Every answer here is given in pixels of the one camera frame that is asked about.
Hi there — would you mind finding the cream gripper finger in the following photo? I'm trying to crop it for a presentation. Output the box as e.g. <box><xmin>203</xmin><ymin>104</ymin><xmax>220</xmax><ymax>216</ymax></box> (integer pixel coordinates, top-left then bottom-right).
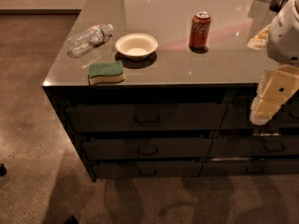
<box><xmin>249</xmin><ymin>64</ymin><xmax>299</xmax><ymax>125</ymax></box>

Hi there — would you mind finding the dark drawer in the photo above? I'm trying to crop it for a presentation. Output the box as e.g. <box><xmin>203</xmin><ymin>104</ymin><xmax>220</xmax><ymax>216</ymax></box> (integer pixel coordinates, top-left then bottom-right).
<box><xmin>221</xmin><ymin>102</ymin><xmax>299</xmax><ymax>130</ymax></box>
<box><xmin>66</xmin><ymin>103</ymin><xmax>227</xmax><ymax>133</ymax></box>
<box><xmin>82</xmin><ymin>137</ymin><xmax>212</xmax><ymax>160</ymax></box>
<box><xmin>200</xmin><ymin>159</ymin><xmax>299</xmax><ymax>176</ymax></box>
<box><xmin>208</xmin><ymin>135</ymin><xmax>299</xmax><ymax>158</ymax></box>
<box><xmin>93</xmin><ymin>161</ymin><xmax>202</xmax><ymax>179</ymax></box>

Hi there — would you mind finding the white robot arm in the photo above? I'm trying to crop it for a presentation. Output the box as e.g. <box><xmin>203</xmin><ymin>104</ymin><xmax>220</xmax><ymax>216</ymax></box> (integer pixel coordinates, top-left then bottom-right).
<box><xmin>248</xmin><ymin>0</ymin><xmax>299</xmax><ymax>125</ymax></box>

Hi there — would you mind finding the dark drawer cabinet counter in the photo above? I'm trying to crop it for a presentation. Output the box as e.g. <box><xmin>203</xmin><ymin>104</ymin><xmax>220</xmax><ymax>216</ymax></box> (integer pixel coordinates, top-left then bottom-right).
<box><xmin>43</xmin><ymin>0</ymin><xmax>299</xmax><ymax>180</ymax></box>

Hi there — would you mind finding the snack bag on counter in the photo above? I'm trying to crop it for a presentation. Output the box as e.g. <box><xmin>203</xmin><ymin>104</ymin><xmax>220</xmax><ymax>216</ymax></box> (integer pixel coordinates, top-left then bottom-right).
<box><xmin>247</xmin><ymin>25</ymin><xmax>270</xmax><ymax>50</ymax></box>

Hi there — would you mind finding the red cola can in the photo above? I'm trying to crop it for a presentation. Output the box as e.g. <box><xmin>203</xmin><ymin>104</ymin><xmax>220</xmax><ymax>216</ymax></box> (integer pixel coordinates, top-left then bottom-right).
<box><xmin>189</xmin><ymin>11</ymin><xmax>211</xmax><ymax>49</ymax></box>

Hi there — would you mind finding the white paper bowl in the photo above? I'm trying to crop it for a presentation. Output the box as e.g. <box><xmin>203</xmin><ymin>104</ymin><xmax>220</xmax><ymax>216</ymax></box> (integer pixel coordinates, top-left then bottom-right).
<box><xmin>115</xmin><ymin>34</ymin><xmax>158</xmax><ymax>61</ymax></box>

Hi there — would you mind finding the green yellow sponge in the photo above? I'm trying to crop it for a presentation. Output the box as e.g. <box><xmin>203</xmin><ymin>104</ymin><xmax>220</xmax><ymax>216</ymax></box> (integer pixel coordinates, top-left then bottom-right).
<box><xmin>88</xmin><ymin>61</ymin><xmax>125</xmax><ymax>85</ymax></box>

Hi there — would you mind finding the clear plastic water bottle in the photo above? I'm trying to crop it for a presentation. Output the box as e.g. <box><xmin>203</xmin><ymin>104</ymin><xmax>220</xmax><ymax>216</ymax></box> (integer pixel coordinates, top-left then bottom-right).
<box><xmin>67</xmin><ymin>23</ymin><xmax>114</xmax><ymax>58</ymax></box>

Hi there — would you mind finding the black object on floor bottom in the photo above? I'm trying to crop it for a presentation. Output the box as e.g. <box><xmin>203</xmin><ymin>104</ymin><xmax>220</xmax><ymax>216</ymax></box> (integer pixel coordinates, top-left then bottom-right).
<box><xmin>64</xmin><ymin>216</ymin><xmax>78</xmax><ymax>224</ymax></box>

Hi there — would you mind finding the black object on floor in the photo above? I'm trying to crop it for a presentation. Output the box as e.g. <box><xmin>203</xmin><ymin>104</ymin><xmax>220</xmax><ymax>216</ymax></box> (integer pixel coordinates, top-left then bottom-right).
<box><xmin>0</xmin><ymin>163</ymin><xmax>7</xmax><ymax>176</ymax></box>
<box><xmin>64</xmin><ymin>216</ymin><xmax>78</xmax><ymax>224</ymax></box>

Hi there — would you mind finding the black object on floor left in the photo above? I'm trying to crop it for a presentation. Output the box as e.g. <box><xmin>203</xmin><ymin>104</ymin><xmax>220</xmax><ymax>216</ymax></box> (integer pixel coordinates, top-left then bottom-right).
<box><xmin>0</xmin><ymin>163</ymin><xmax>7</xmax><ymax>176</ymax></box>

